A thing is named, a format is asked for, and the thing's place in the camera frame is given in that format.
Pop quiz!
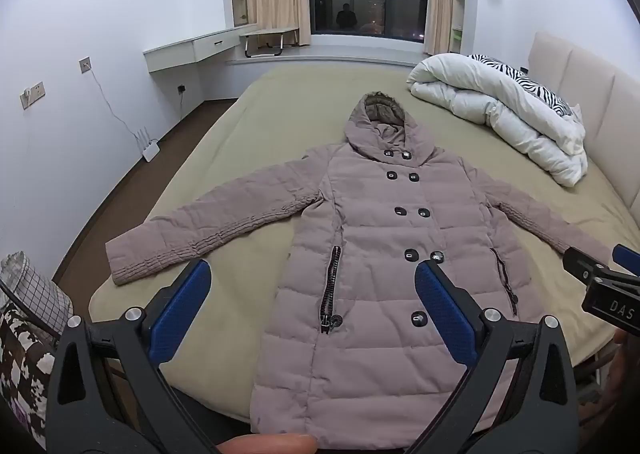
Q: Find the white shelf with green items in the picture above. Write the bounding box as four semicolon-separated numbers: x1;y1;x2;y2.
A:
452;0;468;55

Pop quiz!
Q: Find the mauve hooded padded coat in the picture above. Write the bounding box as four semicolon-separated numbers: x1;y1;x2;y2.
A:
105;93;616;437

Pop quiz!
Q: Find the brown white patterned cloth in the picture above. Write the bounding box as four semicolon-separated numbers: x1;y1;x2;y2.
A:
0;306;56;450

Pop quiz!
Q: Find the white router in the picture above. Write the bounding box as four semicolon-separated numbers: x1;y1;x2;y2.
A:
134;126;161;161

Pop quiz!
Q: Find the bed with beige sheet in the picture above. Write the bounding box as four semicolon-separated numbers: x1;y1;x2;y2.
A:
89;65;640;435

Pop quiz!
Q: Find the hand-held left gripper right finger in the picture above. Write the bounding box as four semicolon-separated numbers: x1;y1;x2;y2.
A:
400;259;583;454

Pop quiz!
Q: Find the white folded duvet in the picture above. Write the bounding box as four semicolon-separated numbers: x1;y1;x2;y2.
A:
406;53;588;187

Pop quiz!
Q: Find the white cable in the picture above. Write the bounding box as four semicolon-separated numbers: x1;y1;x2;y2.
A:
87;65;147;147

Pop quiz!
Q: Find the cream padded headboard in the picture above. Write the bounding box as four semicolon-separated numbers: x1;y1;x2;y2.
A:
527;31;640;205

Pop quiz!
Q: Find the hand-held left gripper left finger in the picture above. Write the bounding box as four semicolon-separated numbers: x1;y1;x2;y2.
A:
47;259;221;454

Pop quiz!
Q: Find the checked fabric basket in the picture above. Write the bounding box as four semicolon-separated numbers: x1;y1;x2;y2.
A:
0;254;73;335

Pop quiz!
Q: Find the white wall-mounted desk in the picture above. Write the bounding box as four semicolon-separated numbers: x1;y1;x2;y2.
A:
144;26;258;74

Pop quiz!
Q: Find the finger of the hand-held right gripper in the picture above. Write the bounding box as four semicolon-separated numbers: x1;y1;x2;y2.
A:
614;244;640;277
562;246;608;281

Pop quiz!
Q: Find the person's left hand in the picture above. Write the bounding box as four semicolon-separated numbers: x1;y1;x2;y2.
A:
216;433;318;454

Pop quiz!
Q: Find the small folding table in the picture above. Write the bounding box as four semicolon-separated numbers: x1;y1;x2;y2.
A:
239;26;301;58

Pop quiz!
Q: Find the zebra striped pillow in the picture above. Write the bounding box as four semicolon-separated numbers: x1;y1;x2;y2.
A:
467;54;576;117

